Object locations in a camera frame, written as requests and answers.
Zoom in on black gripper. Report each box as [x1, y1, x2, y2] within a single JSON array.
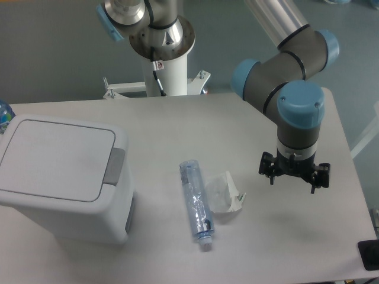
[[258, 147, 330, 194]]

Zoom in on white plastic trash can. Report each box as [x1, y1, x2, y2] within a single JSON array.
[[1, 114, 135, 244]]

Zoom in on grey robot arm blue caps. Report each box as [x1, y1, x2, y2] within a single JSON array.
[[96, 1, 339, 189]]

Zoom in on crumpled white paper wrapper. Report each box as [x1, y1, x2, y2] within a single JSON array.
[[205, 171, 246, 214]]

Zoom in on crushed clear plastic bottle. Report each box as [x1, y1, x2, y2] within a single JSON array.
[[179, 160, 214, 252]]

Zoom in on black device at table edge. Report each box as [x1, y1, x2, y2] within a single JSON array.
[[358, 239, 379, 271]]

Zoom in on water bottle blue label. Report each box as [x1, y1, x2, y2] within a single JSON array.
[[0, 100, 15, 134]]

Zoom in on white frame at right edge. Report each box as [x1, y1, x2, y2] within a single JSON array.
[[351, 101, 378, 159]]

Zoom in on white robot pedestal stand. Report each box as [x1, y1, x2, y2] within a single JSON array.
[[102, 16, 211, 100]]

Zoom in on black cable on pedestal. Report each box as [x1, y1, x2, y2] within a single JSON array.
[[149, 46, 168, 98]]

